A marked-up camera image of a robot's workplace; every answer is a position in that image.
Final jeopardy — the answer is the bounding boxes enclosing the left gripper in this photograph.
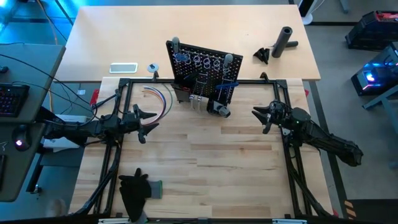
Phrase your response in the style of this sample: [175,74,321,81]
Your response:
[123,104,160,144]

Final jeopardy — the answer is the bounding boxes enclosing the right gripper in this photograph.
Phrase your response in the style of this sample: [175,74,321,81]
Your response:
[251,100,284,135]

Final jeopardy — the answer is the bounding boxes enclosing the blue hand tool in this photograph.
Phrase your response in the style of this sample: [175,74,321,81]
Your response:
[215,81,240,90]

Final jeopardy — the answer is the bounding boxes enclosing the tall black plastic bin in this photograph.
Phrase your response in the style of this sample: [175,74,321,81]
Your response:
[172,81,191,103]

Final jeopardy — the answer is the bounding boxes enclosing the silver double prong hook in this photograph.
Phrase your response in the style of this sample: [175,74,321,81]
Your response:
[217,79,234,102]
[190,73,208,108]

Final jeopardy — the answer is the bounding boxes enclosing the wide black plastic bin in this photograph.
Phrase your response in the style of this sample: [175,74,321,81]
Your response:
[206,99,231,118]

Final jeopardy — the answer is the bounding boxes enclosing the white smartphone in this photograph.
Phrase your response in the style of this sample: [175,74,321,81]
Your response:
[109,62,139,74]

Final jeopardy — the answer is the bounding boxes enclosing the grey glove green cuff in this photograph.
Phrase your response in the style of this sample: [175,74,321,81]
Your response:
[148,180,164,200]

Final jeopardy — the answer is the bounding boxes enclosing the black work glove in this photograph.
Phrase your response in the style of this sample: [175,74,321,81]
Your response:
[119,167,150,223]

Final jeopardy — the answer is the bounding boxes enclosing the grey cylinder tube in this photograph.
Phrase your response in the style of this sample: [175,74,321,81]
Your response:
[271,26,294,59]

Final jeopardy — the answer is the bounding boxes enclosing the white cardboard box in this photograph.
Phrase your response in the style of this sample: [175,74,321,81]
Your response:
[42,113,91,153]

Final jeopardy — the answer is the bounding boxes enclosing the black perforated pegboard stand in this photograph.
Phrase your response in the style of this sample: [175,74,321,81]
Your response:
[165,39,244,108]

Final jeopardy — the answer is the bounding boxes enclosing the light wooden desk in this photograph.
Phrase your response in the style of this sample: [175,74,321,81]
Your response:
[54,4,322,83]

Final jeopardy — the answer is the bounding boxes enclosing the black support strut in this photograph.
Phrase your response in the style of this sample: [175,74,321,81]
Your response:
[34,106,66,125]

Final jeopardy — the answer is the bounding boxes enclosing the silver aluminium bar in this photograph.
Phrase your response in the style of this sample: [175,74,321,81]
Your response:
[271,218,308,224]
[98,218,131,224]

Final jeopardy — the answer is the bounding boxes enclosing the RGB lit computer tower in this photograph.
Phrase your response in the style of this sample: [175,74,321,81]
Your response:
[350,42,398,96]

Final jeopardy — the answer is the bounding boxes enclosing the black computer mouse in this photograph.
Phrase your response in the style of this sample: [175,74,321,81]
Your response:
[11,124,33,152]

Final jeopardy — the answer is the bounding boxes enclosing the grey side desk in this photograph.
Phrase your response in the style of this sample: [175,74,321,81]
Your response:
[0,43,67,203]

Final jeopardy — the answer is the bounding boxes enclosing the black equipment case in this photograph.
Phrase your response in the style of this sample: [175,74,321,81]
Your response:
[345,10,398,51]

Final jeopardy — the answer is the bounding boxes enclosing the black RGB keyboard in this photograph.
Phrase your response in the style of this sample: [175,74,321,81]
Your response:
[0,83,31,118]

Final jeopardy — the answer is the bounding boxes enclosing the black mat hazard stripes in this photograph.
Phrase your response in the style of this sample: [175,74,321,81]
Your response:
[343,198,398,224]

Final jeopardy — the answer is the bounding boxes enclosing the black aluminium extrusion frame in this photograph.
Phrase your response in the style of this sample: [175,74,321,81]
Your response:
[74,72,335,218]

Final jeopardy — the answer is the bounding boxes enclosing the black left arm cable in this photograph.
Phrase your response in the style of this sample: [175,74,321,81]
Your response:
[91,93,125,124]

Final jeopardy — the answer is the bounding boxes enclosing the black rod handle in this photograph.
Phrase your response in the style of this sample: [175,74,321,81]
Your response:
[91,89,121,110]

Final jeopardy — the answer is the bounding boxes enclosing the black angular bracket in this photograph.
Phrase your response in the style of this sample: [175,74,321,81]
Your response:
[252,47,271,65]

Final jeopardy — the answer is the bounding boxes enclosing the silver wire ring rack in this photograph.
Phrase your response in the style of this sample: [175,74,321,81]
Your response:
[174,51,233,74]

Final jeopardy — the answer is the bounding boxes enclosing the white pedestal stand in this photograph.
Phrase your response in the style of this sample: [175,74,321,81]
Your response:
[298,0,326,26]

